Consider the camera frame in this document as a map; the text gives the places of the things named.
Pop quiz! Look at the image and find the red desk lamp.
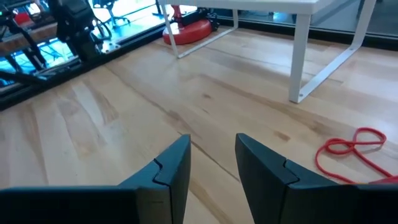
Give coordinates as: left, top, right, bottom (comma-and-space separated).
162, 3, 215, 46

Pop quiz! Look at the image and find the white perforated metal shelf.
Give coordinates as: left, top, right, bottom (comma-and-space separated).
157, 0, 377, 104

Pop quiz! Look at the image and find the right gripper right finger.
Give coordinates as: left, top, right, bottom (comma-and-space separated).
235, 133, 398, 224

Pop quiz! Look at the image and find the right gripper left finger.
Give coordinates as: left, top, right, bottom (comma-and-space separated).
0, 134, 192, 224

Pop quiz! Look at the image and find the black office chair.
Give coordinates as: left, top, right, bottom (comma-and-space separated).
91, 0, 133, 29

